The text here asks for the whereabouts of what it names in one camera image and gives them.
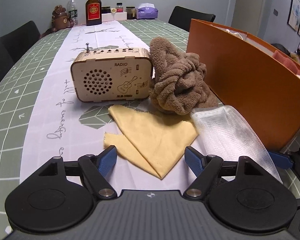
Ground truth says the small red label jar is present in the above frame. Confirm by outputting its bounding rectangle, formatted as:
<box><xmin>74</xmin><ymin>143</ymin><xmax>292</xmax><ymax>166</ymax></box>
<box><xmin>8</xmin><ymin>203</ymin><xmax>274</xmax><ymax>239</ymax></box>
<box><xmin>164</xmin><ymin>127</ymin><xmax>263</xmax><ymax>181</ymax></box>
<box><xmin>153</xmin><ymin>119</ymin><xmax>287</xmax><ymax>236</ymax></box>
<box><xmin>116</xmin><ymin>2</ymin><xmax>123</xmax><ymax>12</ymax></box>

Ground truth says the black chair right side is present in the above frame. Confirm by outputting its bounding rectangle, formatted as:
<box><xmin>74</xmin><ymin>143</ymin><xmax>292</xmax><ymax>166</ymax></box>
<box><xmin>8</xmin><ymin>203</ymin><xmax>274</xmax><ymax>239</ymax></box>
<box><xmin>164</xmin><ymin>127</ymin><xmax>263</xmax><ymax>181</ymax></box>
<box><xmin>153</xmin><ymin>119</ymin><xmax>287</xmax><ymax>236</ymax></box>
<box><xmin>168</xmin><ymin>6</ymin><xmax>216</xmax><ymax>31</ymax></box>

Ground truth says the brown fluffy towel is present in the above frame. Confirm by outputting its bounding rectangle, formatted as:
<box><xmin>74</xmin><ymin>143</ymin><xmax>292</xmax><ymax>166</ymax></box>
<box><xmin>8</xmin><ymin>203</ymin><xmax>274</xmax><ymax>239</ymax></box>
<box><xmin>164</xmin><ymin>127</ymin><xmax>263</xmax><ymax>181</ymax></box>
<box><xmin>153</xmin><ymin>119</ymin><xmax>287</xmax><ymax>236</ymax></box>
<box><xmin>149</xmin><ymin>37</ymin><xmax>218</xmax><ymax>115</ymax></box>

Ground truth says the small cream cup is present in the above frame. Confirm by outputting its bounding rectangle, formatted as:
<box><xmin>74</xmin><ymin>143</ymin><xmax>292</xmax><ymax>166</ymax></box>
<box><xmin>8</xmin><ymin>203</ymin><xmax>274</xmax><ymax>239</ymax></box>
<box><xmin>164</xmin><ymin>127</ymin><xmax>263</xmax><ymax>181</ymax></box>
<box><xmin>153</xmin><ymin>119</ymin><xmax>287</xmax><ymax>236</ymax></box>
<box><xmin>110</xmin><ymin>8</ymin><xmax>116</xmax><ymax>21</ymax></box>

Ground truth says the black chair far left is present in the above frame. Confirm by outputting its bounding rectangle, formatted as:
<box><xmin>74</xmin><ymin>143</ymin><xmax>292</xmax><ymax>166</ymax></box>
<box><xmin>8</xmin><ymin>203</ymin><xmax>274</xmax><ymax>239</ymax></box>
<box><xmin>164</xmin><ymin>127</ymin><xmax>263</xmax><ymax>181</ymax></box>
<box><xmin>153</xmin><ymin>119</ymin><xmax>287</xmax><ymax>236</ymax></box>
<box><xmin>0</xmin><ymin>21</ymin><xmax>40</xmax><ymax>63</ymax></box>

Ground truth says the black jar on tray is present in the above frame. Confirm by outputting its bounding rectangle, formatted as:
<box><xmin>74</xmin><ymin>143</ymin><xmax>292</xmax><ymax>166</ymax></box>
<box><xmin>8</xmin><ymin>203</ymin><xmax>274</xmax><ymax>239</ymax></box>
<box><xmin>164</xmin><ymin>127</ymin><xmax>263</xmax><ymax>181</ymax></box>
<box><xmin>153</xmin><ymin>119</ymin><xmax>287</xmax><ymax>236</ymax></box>
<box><xmin>101</xmin><ymin>6</ymin><xmax>111</xmax><ymax>14</ymax></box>

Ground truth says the brown bear figurine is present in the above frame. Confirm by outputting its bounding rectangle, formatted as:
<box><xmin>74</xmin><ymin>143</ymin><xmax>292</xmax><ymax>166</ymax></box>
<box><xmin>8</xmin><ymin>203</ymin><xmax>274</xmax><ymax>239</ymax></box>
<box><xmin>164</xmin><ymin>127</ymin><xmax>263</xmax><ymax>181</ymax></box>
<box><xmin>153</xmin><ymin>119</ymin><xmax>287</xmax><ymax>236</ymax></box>
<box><xmin>40</xmin><ymin>5</ymin><xmax>74</xmax><ymax>38</ymax></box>

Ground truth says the wooden radio box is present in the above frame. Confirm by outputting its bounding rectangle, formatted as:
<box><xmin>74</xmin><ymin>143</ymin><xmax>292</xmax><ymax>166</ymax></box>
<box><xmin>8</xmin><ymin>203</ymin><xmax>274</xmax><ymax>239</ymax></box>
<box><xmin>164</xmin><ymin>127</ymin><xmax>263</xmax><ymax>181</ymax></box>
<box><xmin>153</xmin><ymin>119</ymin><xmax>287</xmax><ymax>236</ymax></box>
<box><xmin>70</xmin><ymin>47</ymin><xmax>153</xmax><ymax>102</ymax></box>

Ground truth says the black garment on sofa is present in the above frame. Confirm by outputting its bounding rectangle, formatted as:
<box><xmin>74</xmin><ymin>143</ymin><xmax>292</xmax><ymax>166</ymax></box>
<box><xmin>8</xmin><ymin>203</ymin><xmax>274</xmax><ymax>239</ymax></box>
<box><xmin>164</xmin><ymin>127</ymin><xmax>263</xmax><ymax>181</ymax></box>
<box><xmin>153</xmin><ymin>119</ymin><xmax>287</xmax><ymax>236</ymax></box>
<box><xmin>271</xmin><ymin>43</ymin><xmax>291</xmax><ymax>57</ymax></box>

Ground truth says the red fluffy towel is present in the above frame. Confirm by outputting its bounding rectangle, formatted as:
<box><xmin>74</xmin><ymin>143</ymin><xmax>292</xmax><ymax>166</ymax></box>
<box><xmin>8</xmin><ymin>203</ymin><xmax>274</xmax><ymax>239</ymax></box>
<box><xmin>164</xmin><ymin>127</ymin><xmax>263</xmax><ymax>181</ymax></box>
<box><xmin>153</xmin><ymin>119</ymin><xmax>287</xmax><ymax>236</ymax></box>
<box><xmin>273</xmin><ymin>50</ymin><xmax>300</xmax><ymax>74</ymax></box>

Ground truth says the purple tissue box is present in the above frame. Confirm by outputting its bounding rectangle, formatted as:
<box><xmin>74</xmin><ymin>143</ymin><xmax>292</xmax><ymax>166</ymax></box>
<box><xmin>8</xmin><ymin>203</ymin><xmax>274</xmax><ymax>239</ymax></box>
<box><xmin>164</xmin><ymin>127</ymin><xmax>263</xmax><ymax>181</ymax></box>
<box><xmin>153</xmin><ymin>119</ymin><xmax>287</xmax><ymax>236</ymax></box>
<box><xmin>135</xmin><ymin>3</ymin><xmax>158</xmax><ymax>20</ymax></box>

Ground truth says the yellow cleaning cloth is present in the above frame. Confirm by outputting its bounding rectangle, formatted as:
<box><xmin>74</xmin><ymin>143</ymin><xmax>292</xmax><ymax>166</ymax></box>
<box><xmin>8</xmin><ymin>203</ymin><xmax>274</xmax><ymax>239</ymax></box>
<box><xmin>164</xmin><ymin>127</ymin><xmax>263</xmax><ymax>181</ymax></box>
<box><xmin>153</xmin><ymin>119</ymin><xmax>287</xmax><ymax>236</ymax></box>
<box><xmin>104</xmin><ymin>105</ymin><xmax>198</xmax><ymax>179</ymax></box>

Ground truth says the white mesh cloth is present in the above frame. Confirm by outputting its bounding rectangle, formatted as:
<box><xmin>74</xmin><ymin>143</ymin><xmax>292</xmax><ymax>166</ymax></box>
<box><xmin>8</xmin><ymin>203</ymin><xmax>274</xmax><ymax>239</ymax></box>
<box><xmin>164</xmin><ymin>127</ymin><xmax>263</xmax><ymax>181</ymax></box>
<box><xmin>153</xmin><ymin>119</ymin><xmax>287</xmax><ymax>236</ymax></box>
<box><xmin>190</xmin><ymin>105</ymin><xmax>282</xmax><ymax>183</ymax></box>

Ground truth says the clear plastic water bottle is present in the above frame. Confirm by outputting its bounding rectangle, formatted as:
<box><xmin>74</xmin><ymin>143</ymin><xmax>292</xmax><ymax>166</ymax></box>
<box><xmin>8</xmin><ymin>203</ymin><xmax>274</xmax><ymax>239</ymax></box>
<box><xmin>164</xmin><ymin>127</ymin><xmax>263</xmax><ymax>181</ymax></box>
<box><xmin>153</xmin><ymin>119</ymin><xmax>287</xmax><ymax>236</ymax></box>
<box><xmin>68</xmin><ymin>0</ymin><xmax>78</xmax><ymax>26</ymax></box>

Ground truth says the brown liquor bottle red label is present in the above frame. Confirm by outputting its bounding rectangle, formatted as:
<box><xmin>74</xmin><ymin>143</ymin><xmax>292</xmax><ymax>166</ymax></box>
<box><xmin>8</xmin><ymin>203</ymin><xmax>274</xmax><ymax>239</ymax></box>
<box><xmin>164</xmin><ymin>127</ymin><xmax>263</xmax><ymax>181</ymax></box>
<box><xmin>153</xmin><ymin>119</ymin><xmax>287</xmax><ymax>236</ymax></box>
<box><xmin>85</xmin><ymin>0</ymin><xmax>102</xmax><ymax>26</ymax></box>

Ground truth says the dark glass jar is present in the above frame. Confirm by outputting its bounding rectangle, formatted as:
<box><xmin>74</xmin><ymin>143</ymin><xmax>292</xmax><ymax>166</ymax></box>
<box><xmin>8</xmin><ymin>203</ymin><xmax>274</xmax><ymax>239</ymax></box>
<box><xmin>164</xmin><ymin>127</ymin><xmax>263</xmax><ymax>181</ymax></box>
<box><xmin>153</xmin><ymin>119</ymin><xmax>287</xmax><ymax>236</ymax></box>
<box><xmin>126</xmin><ymin>6</ymin><xmax>135</xmax><ymax>20</ymax></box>

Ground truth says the cream door right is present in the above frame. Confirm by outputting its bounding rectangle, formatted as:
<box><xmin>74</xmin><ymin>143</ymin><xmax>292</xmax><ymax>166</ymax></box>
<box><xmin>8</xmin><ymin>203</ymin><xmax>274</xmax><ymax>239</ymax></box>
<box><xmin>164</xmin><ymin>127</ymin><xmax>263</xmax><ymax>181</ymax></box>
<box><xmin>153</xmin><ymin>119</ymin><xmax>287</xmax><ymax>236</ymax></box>
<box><xmin>231</xmin><ymin>0</ymin><xmax>266</xmax><ymax>36</ymax></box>

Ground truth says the white condiment tray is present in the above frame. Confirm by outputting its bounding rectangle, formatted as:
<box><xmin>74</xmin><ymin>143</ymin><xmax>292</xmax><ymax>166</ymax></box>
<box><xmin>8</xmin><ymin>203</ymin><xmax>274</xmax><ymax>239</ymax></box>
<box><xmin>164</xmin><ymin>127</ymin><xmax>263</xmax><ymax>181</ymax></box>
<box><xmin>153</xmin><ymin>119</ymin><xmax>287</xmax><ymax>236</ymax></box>
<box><xmin>102</xmin><ymin>11</ymin><xmax>127</xmax><ymax>22</ymax></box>

